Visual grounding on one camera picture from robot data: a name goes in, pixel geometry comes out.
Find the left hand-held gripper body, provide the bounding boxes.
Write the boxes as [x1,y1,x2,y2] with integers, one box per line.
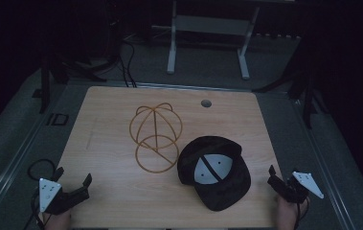
[37,177,91,216]

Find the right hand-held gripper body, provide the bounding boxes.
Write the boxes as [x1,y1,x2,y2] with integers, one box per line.
[266,171,325,204]

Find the black baseball cap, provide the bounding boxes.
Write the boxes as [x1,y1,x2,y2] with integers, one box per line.
[176,135,252,213]

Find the gold wire hat stand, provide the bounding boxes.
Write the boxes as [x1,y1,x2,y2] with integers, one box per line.
[128,102,184,174]

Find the person's left hand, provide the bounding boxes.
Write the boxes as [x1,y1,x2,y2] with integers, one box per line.
[41,208,72,230]

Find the person's right hand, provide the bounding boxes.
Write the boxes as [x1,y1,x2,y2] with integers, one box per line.
[276,195,310,230]

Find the black metal stand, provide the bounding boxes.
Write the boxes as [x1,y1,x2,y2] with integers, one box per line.
[31,47,108,115]
[251,32,330,130]

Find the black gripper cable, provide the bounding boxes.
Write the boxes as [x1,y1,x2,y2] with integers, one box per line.
[294,196,310,228]
[22,158,58,230]

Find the black floor cables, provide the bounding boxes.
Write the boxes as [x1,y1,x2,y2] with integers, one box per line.
[117,37,138,89]

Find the white metal desk frame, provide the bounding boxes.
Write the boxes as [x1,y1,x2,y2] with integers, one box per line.
[151,0,261,81]

